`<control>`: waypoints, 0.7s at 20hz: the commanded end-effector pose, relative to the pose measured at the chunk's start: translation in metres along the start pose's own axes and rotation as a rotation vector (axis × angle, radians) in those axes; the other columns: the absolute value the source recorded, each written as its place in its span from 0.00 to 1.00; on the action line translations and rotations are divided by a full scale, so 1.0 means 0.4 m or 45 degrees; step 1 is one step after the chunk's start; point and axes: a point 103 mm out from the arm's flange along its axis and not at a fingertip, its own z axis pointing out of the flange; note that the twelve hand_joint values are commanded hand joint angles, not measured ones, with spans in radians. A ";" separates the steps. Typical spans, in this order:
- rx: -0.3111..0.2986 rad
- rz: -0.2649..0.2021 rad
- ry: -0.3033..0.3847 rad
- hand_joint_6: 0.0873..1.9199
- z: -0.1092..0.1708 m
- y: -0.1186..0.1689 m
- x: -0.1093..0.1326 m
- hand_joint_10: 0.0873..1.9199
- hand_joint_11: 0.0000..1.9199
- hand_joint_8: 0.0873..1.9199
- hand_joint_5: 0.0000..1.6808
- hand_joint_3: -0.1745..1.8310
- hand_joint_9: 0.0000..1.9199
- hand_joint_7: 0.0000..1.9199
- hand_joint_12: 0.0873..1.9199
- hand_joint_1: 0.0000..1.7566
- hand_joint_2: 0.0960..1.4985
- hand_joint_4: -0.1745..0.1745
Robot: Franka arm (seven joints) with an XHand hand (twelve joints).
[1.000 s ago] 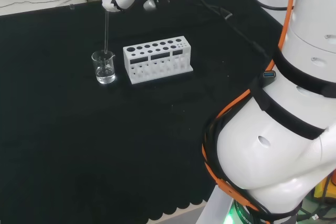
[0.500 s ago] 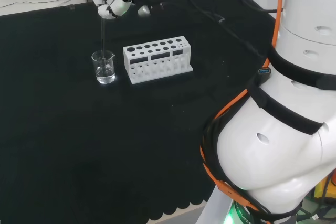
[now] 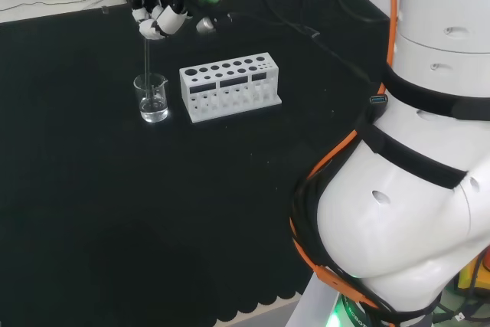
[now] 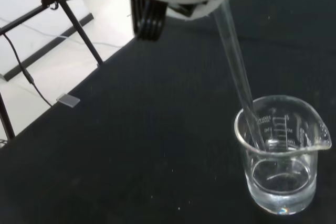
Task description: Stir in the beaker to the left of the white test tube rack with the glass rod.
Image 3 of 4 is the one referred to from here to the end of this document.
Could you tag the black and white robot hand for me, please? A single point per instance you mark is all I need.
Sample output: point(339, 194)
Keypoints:
point(168, 18)

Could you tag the clear glass rod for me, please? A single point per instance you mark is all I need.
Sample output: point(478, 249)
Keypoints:
point(147, 59)

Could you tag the clear glass beaker with water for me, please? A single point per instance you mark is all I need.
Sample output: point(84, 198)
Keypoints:
point(153, 112)

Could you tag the white test tube rack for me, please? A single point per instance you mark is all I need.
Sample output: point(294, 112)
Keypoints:
point(272, 86)

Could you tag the black bench cloth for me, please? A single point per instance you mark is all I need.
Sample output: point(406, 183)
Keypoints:
point(115, 189)

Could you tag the blue USB plug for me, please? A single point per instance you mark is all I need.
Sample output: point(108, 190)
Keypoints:
point(378, 99)

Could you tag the yellow stop button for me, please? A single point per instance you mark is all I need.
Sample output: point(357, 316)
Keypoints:
point(465, 277)

